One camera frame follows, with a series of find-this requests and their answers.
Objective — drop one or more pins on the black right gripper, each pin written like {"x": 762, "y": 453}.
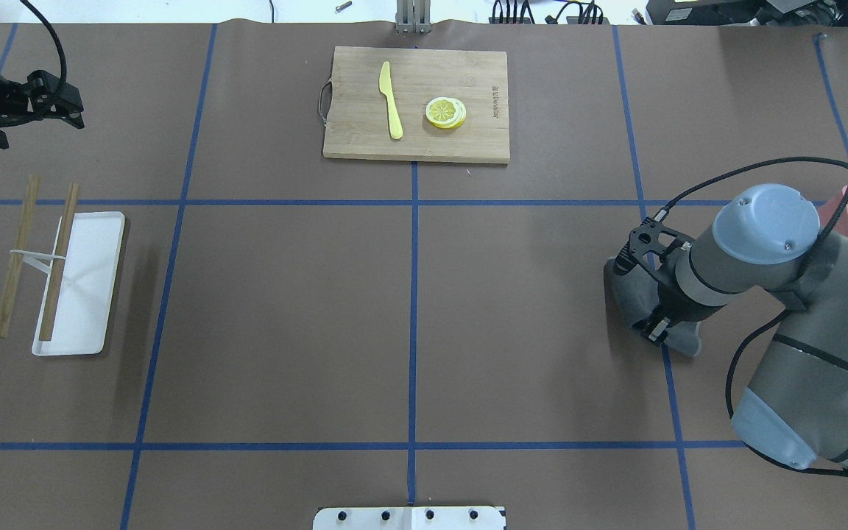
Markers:
{"x": 673, "y": 313}

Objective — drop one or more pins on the grey cleaning cloth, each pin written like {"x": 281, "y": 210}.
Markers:
{"x": 635, "y": 295}

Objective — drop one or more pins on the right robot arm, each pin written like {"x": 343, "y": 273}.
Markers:
{"x": 794, "y": 410}

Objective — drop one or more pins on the white rectangular tray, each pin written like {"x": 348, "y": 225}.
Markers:
{"x": 87, "y": 287}

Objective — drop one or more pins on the yellow lemon slice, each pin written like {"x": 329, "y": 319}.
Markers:
{"x": 445, "y": 112}

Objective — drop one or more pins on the wooden cutting board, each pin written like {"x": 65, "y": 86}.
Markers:
{"x": 356, "y": 123}

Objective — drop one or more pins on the yellow plastic knife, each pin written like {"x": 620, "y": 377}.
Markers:
{"x": 395, "y": 127}

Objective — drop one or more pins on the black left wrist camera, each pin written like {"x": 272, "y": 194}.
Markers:
{"x": 52, "y": 99}

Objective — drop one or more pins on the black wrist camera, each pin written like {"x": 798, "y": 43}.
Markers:
{"x": 654, "y": 248}
{"x": 52, "y": 99}

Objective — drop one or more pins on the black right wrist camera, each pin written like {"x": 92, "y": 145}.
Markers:
{"x": 654, "y": 248}

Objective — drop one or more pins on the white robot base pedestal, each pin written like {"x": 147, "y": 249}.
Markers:
{"x": 411, "y": 517}

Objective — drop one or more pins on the aluminium frame post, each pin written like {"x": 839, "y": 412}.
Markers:
{"x": 413, "y": 16}

